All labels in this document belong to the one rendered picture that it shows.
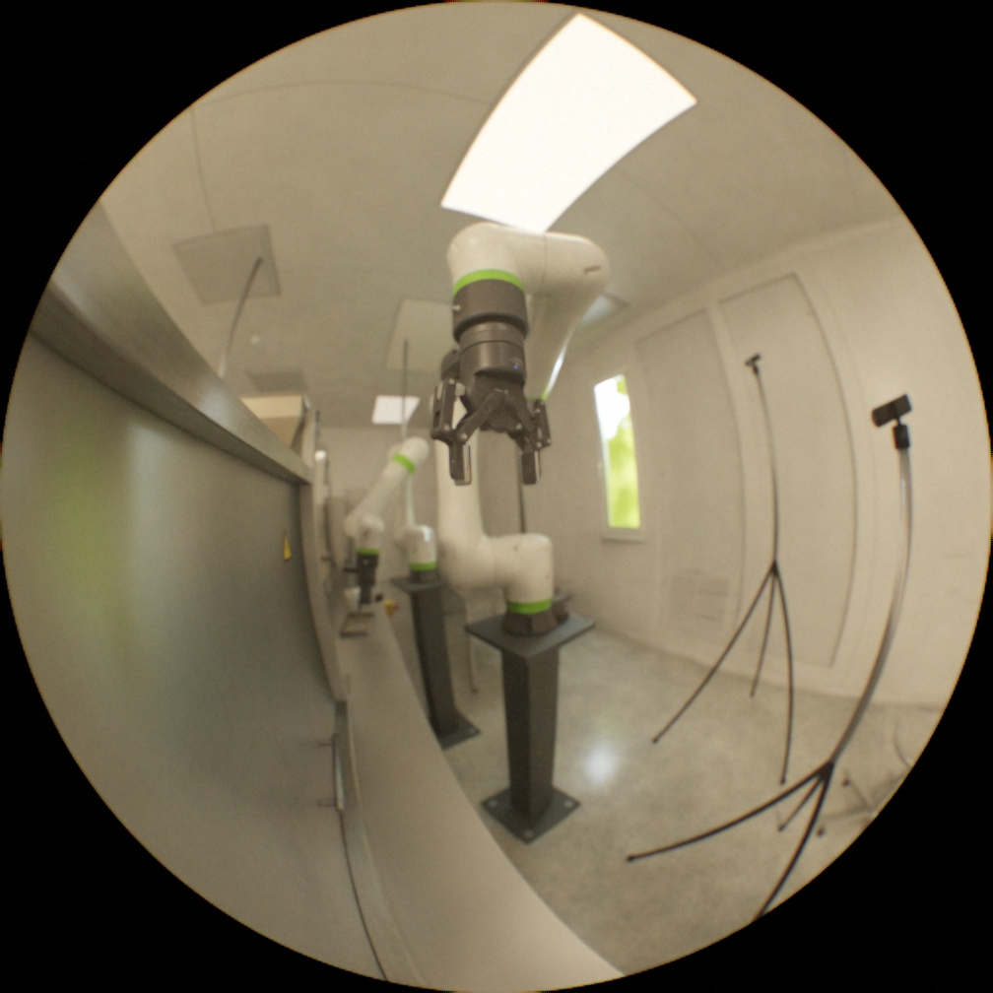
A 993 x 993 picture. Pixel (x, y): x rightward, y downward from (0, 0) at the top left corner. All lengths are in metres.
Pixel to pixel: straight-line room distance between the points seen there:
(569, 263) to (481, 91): 1.14
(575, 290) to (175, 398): 0.43
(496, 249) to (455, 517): 0.54
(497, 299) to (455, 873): 0.69
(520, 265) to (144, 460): 0.41
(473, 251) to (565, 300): 0.15
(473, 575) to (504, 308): 0.55
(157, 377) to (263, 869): 0.28
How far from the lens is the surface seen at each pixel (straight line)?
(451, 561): 0.69
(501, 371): 0.31
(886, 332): 2.24
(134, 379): 0.16
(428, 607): 1.37
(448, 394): 0.29
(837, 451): 2.06
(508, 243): 0.42
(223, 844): 0.23
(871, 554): 2.07
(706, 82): 1.67
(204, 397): 0.19
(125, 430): 0.18
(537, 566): 0.72
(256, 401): 0.76
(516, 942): 0.46
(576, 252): 0.44
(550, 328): 0.51
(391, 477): 1.26
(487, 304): 0.34
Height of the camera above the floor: 1.26
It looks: 1 degrees up
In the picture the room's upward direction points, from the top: 3 degrees counter-clockwise
